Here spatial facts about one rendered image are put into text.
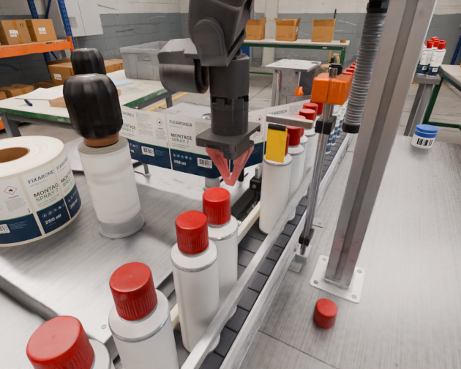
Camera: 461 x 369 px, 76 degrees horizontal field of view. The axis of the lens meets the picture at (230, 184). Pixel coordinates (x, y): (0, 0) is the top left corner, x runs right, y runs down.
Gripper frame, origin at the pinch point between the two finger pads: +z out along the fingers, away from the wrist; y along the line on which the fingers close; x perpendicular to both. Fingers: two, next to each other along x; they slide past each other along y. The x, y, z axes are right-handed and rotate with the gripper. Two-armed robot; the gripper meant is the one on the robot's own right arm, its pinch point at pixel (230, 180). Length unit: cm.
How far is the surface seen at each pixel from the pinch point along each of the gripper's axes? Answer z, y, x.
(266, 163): -2.0, -5.2, 4.5
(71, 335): -6.8, 33.1, 6.0
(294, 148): -3.1, -11.4, 7.4
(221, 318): 5.5, 20.1, 9.5
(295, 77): -9.6, -42.1, -2.7
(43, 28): -8, -225, -393
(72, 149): 12, -13, -63
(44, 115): 21, -48, -136
